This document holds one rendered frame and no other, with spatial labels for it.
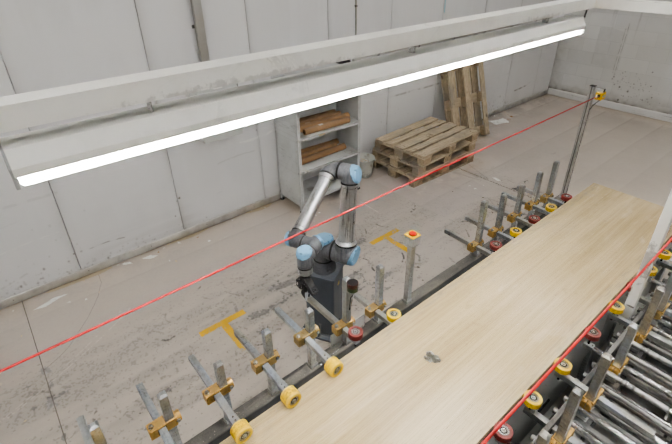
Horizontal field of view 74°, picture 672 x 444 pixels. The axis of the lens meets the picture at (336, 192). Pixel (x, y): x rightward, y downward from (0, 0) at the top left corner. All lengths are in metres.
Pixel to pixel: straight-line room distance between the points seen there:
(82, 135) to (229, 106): 0.33
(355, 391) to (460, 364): 0.54
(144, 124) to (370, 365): 1.67
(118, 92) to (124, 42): 3.18
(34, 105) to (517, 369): 2.21
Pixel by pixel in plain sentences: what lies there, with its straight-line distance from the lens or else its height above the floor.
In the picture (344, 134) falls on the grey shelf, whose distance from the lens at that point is 5.52.
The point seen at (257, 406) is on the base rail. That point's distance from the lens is 2.50.
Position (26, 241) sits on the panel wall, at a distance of 4.59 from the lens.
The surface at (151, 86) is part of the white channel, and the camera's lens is 1.09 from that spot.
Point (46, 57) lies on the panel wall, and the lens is 4.14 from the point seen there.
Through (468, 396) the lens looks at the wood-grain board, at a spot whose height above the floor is 0.90.
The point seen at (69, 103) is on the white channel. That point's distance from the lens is 1.06.
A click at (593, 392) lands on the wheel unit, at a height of 0.91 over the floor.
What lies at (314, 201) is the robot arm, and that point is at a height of 1.29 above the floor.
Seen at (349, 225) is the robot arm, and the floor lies 1.04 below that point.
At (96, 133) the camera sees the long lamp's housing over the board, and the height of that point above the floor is 2.37.
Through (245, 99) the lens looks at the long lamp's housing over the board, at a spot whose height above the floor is 2.37.
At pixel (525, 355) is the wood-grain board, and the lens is 2.56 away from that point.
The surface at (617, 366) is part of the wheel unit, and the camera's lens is 2.80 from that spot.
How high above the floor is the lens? 2.72
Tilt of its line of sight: 29 degrees down
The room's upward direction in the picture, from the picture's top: 1 degrees counter-clockwise
